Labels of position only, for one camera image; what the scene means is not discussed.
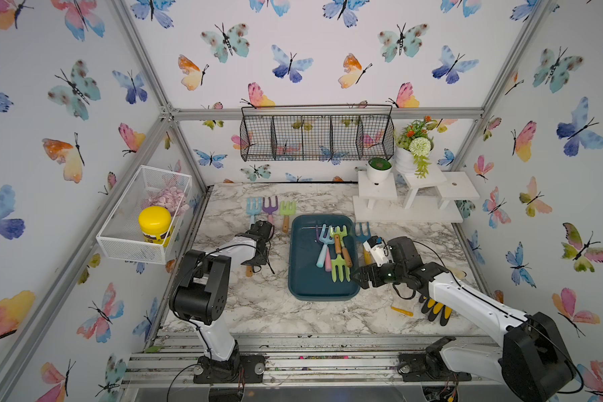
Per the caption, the white wire wall basket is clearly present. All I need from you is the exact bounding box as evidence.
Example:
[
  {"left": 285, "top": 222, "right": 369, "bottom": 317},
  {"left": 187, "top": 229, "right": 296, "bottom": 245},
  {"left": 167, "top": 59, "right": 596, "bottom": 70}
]
[{"left": 96, "top": 165, "right": 192, "bottom": 264}]

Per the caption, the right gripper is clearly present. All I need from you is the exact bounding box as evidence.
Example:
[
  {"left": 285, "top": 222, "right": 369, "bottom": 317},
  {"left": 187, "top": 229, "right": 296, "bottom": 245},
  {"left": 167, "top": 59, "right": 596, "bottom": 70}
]
[{"left": 347, "top": 260, "right": 407, "bottom": 288}]

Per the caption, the purple tool pink handle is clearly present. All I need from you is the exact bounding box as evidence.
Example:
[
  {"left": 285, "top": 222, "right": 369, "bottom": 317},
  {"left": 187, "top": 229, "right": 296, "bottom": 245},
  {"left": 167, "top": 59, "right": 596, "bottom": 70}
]
[{"left": 316, "top": 227, "right": 332, "bottom": 271}]

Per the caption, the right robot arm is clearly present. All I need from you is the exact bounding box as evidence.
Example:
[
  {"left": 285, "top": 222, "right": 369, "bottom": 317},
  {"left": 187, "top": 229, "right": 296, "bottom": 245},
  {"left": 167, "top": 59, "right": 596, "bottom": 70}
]
[{"left": 351, "top": 236, "right": 583, "bottom": 401}]

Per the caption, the teal fork yellow handle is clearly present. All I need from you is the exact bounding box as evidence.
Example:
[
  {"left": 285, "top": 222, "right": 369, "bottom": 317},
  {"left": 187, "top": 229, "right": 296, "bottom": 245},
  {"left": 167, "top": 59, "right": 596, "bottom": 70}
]
[{"left": 353, "top": 222, "right": 373, "bottom": 266}]

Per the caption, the yellow lidded jar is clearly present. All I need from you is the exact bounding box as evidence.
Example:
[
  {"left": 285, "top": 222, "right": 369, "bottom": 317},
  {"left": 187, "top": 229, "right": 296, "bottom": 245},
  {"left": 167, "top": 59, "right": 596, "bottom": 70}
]
[{"left": 138, "top": 206, "right": 172, "bottom": 248}]

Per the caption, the light blue fork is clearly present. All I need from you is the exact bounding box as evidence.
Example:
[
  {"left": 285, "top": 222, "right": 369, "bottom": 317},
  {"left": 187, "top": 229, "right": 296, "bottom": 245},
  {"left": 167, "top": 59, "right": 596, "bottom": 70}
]
[{"left": 246, "top": 197, "right": 263, "bottom": 224}]

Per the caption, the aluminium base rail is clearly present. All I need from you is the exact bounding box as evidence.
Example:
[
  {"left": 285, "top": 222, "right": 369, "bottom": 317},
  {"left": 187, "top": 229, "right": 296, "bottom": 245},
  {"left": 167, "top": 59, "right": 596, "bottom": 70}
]
[{"left": 125, "top": 333, "right": 483, "bottom": 390}]

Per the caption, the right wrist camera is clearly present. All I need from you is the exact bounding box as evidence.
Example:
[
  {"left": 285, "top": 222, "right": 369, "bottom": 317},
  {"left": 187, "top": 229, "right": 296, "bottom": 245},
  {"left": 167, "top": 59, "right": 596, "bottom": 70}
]
[{"left": 363, "top": 236, "right": 392, "bottom": 266}]

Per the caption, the pink flower bundle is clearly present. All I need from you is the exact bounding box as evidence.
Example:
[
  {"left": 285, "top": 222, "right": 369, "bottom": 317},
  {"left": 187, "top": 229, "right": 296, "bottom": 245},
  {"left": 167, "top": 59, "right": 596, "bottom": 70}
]
[{"left": 148, "top": 186, "right": 189, "bottom": 216}]

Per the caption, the black wire wall basket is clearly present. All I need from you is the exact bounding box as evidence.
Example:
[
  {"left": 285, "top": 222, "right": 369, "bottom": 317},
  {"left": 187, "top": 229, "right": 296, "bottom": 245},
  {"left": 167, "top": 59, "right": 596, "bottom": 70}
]
[{"left": 239, "top": 104, "right": 395, "bottom": 165}]

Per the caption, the white tiered display stand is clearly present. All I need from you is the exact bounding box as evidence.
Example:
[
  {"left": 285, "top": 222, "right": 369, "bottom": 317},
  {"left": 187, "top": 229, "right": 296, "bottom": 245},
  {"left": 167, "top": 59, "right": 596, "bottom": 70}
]
[{"left": 353, "top": 167, "right": 480, "bottom": 224}]

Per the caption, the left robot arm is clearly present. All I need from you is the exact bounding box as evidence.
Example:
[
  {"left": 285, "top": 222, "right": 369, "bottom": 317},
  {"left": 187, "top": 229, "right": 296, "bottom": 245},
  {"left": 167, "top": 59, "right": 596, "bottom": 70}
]
[{"left": 169, "top": 220, "right": 274, "bottom": 370}]

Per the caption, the small white pot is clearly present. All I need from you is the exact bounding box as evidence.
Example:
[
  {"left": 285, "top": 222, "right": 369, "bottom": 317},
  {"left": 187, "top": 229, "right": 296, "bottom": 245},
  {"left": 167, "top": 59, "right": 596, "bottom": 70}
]
[{"left": 366, "top": 157, "right": 392, "bottom": 185}]

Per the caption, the yellow marker on table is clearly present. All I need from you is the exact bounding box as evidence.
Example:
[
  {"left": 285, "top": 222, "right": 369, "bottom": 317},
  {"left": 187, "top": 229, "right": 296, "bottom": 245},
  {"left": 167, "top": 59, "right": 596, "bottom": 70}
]
[{"left": 390, "top": 306, "right": 414, "bottom": 317}]

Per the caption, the green rake wooden handle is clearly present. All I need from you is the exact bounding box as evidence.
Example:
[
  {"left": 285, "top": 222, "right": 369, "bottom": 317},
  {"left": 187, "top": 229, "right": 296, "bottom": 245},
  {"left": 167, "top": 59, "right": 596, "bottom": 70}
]
[{"left": 330, "top": 225, "right": 353, "bottom": 268}]

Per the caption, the light blue rake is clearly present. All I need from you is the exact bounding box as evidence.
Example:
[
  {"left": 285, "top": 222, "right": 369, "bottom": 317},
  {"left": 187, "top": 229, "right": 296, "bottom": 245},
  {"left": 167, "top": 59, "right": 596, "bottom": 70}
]
[{"left": 316, "top": 224, "right": 334, "bottom": 268}]

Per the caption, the white pot with flowers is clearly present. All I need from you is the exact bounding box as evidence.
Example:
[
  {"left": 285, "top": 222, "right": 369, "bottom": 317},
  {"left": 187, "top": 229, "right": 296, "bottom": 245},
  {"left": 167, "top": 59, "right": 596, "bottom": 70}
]
[{"left": 395, "top": 116, "right": 434, "bottom": 179}]

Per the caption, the purple rake pink handle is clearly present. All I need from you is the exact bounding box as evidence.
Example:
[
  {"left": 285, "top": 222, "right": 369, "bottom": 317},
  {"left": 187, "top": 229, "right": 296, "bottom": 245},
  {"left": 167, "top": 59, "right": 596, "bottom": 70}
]
[{"left": 261, "top": 196, "right": 279, "bottom": 225}]

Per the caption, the teal plastic storage box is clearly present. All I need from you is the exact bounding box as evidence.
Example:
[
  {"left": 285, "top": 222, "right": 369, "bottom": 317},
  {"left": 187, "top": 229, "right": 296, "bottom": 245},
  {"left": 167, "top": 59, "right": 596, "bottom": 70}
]
[{"left": 288, "top": 214, "right": 359, "bottom": 302}]

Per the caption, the green wide fork wooden handle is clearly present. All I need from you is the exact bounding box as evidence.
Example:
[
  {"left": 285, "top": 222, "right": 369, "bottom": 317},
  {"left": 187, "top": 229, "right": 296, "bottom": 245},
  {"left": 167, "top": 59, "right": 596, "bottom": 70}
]
[{"left": 280, "top": 201, "right": 296, "bottom": 234}]

